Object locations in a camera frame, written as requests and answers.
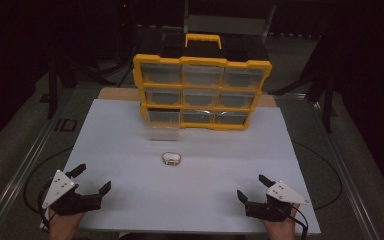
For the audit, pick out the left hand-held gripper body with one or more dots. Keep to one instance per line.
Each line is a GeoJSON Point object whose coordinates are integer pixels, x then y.
{"type": "Point", "coordinates": [63, 200]}

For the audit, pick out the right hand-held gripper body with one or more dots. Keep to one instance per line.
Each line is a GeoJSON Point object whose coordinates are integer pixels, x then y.
{"type": "Point", "coordinates": [273, 208]}

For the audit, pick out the clear plastic organizer drawer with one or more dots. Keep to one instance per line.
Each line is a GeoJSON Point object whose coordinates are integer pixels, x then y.
{"type": "Point", "coordinates": [162, 128]}

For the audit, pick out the yellow and black drawer organizer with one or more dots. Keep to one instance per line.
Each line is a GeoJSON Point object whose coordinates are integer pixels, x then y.
{"type": "Point", "coordinates": [202, 60]}

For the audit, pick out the person's right hand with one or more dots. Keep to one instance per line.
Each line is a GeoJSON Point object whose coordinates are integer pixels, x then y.
{"type": "Point", "coordinates": [281, 230]}

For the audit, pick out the person's left hand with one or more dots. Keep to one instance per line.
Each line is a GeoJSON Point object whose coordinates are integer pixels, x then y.
{"type": "Point", "coordinates": [61, 226]}

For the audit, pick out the black metal stand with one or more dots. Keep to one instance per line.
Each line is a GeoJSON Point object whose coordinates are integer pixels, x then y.
{"type": "Point", "coordinates": [52, 86]}
{"type": "Point", "coordinates": [328, 100]}

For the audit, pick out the set of clear drawers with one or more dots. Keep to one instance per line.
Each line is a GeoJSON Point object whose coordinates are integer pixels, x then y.
{"type": "Point", "coordinates": [202, 96]}

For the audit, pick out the aluminium floor rail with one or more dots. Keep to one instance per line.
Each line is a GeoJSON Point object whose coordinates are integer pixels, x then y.
{"type": "Point", "coordinates": [345, 173]}
{"type": "Point", "coordinates": [20, 173]}

